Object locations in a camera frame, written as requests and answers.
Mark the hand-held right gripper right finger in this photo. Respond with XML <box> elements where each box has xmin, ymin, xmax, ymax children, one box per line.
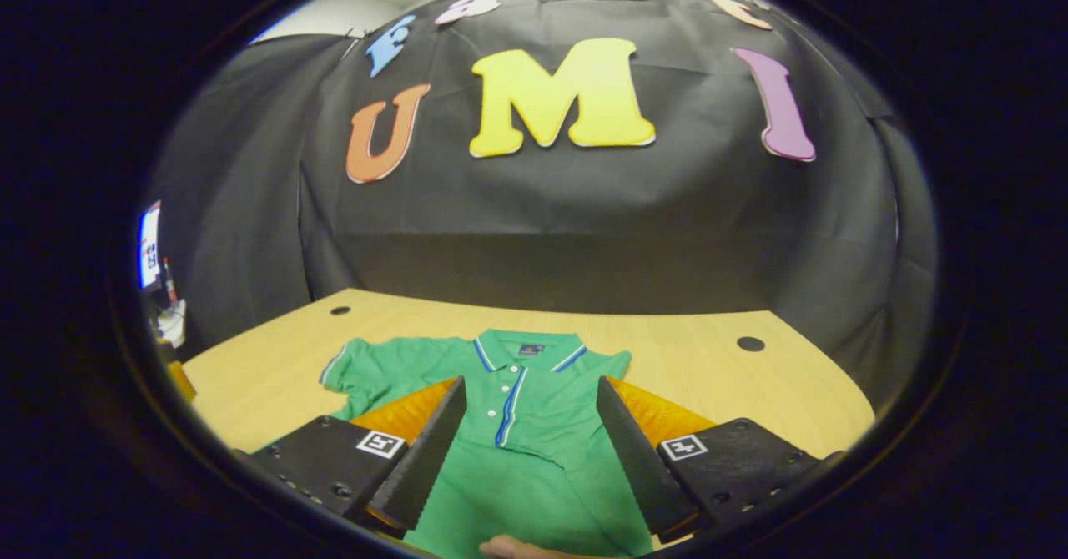
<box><xmin>596</xmin><ymin>375</ymin><xmax>844</xmax><ymax>545</ymax></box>

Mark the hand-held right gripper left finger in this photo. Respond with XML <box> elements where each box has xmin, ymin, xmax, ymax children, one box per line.
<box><xmin>249</xmin><ymin>375</ymin><xmax>468</xmax><ymax>541</ymax></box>

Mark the green T-shirt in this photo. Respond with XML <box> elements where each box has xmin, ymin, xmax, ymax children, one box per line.
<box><xmin>320</xmin><ymin>329</ymin><xmax>656</xmax><ymax>559</ymax></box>

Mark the lit screen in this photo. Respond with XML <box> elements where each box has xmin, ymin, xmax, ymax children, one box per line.
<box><xmin>138</xmin><ymin>200</ymin><xmax>164</xmax><ymax>291</ymax></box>

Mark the black backdrop cloth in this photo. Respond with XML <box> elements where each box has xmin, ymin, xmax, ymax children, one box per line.
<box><xmin>150</xmin><ymin>0</ymin><xmax>940</xmax><ymax>410</ymax></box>

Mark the white device with cables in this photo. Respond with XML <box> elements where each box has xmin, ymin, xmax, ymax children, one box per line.
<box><xmin>157</xmin><ymin>299</ymin><xmax>188</xmax><ymax>350</ymax></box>

